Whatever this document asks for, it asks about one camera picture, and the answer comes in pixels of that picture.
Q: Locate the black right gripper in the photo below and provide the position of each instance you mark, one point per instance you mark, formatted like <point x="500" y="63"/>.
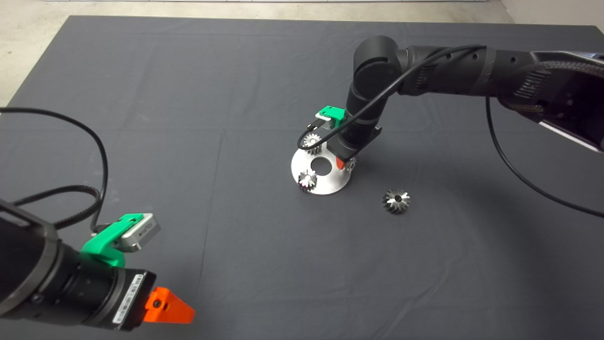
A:
<point x="354" y="144"/>

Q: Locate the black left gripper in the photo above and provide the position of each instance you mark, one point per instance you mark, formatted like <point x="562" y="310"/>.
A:
<point x="125" y="300"/>

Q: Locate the small steel gear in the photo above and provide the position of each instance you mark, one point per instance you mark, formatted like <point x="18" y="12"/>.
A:
<point x="307" y="181"/>
<point x="351" y="164"/>
<point x="312" y="141"/>

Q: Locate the large steel gear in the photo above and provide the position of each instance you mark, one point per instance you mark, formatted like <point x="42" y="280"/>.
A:
<point x="396" y="200"/>

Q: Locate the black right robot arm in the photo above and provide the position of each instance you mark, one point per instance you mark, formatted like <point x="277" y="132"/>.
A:
<point x="377" y="61"/>

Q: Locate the round metal plate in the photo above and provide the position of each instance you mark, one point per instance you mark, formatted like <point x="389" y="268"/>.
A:
<point x="325" y="186"/>

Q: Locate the dark grey table cloth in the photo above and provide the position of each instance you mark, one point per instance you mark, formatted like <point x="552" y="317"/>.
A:
<point x="188" y="94"/>

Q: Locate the right silver camera box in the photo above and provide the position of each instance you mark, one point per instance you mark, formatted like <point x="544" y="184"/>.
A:
<point x="323" y="122"/>

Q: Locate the silver camera box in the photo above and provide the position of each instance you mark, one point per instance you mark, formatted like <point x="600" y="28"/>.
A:
<point x="141" y="231"/>
<point x="323" y="122"/>

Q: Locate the right green camera mount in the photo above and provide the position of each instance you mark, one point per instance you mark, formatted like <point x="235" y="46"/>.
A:
<point x="332" y="113"/>

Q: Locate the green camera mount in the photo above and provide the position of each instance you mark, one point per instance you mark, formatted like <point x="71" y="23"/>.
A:
<point x="104" y="245"/>
<point x="332" y="113"/>

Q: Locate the left silver camera box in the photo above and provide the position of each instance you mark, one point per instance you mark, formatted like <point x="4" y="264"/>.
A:
<point x="141" y="231"/>

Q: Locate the left green camera mount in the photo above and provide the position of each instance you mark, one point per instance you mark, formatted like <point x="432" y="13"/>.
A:
<point x="104" y="245"/>

